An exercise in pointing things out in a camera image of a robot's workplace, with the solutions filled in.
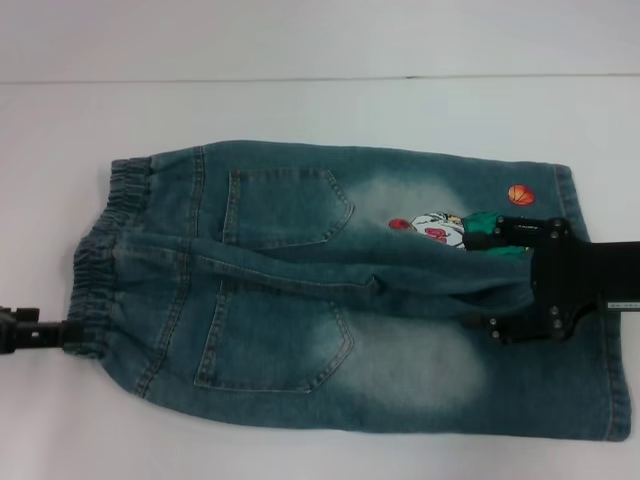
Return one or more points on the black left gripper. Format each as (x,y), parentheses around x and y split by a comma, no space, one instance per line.
(20,332)

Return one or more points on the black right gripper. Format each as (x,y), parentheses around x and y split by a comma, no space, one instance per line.
(570,280)

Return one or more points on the blue denim shorts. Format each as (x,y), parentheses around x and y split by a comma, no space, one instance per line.
(280,310)

